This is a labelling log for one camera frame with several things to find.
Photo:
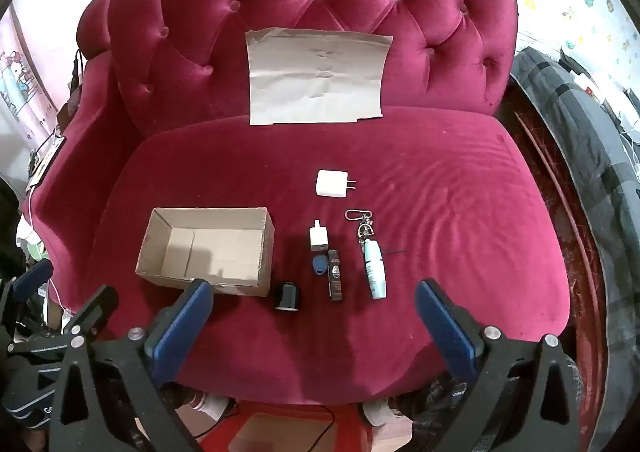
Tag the pale blue bottle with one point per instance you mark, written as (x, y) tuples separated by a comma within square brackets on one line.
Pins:
[(375, 272)]

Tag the pink cartoon wall poster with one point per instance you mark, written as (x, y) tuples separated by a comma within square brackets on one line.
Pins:
[(20, 86)]

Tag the brown paper sheet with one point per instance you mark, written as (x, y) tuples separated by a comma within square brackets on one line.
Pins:
[(315, 76)]

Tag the small white charger plug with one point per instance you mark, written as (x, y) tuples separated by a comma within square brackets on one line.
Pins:
[(317, 238)]

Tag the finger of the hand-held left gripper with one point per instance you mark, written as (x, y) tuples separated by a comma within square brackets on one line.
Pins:
[(32, 278), (97, 307)]

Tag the large white charger plug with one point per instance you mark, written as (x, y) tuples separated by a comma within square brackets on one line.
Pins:
[(330, 183)]

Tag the red velvet tufted sofa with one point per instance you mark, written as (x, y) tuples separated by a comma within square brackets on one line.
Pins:
[(400, 156)]

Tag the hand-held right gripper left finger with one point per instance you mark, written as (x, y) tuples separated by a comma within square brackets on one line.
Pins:
[(180, 327)]

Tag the grey plaid blanket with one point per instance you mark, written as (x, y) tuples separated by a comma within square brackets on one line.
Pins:
[(575, 131)]

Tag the cardboard box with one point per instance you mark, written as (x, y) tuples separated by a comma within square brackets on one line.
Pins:
[(165, 257)]

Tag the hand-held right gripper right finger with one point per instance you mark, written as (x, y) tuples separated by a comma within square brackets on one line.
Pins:
[(450, 327)]

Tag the black tube with orange text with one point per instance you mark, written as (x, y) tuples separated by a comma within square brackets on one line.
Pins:
[(336, 277)]

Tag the glossy black case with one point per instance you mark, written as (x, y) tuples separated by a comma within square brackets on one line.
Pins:
[(286, 297)]

